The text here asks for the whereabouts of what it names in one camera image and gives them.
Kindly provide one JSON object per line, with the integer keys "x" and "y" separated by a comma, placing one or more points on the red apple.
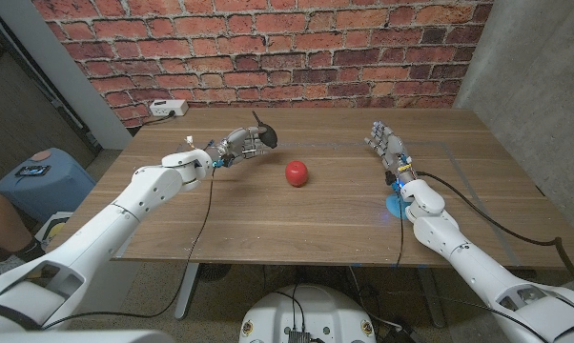
{"x": 296, "y": 174}

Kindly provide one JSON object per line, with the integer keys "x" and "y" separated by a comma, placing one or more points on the grey metal table leg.
{"x": 430, "y": 295}
{"x": 186, "y": 290}

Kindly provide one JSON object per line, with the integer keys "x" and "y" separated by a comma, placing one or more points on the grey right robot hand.
{"x": 391, "y": 147}

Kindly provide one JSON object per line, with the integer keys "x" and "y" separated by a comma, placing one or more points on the red brick print backdrop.
{"x": 268, "y": 52}

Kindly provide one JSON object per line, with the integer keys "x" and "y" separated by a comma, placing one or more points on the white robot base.
{"x": 311, "y": 314}

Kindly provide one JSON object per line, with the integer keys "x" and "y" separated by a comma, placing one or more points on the white floor platform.
{"x": 122, "y": 281}

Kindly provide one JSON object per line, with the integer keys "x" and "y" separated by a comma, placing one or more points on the white robot torso edge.
{"x": 77, "y": 337}

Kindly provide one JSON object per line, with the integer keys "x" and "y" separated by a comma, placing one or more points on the blue round disc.
{"x": 393, "y": 207}

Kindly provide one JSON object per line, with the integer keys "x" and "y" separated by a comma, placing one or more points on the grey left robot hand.
{"x": 237, "y": 145}

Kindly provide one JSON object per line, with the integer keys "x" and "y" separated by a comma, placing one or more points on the person's bare leg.
{"x": 1, "y": 219}

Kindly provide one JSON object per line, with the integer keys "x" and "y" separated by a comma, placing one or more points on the black round floor fan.
{"x": 214, "y": 271}

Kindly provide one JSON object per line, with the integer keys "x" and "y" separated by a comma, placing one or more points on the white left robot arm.
{"x": 110, "y": 228}

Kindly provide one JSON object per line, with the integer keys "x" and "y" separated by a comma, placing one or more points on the grey sneaker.
{"x": 1, "y": 267}

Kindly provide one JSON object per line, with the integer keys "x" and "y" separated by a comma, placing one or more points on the white yellow floor item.
{"x": 53, "y": 229}

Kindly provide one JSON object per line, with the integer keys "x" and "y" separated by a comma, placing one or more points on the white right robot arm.
{"x": 482, "y": 267}

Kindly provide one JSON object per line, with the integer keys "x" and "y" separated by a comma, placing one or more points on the blue storage box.
{"x": 48, "y": 190}

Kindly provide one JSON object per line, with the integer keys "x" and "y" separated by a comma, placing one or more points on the white power strip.
{"x": 168, "y": 107}

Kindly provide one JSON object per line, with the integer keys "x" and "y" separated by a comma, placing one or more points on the brown round coaster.
{"x": 41, "y": 155}

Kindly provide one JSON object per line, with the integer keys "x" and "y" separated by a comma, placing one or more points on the black phone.
{"x": 32, "y": 170}

